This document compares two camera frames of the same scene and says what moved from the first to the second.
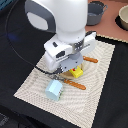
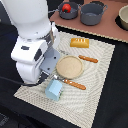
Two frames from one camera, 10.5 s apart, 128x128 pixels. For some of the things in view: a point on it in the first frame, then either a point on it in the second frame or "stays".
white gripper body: x=65 y=56 → x=29 y=54
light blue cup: x=54 y=90 stays
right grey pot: x=95 y=12 stays
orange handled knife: x=73 y=83 stays
